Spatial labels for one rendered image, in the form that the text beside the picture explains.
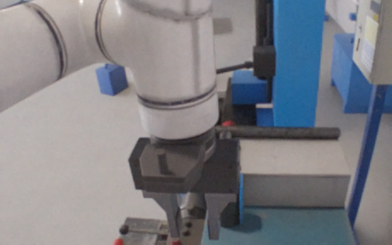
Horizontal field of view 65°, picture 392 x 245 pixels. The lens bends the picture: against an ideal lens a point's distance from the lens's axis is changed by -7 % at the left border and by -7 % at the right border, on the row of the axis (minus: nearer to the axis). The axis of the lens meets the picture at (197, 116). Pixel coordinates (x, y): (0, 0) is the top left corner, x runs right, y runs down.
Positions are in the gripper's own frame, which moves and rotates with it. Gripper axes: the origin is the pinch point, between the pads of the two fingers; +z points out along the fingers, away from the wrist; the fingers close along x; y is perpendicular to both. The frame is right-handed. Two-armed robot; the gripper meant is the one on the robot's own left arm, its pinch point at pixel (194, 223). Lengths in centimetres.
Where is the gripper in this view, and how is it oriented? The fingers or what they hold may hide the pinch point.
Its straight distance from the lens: 48.6
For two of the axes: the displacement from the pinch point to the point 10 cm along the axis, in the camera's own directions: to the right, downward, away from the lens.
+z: 0.9, 8.6, 5.0
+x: -9.9, 0.0, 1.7
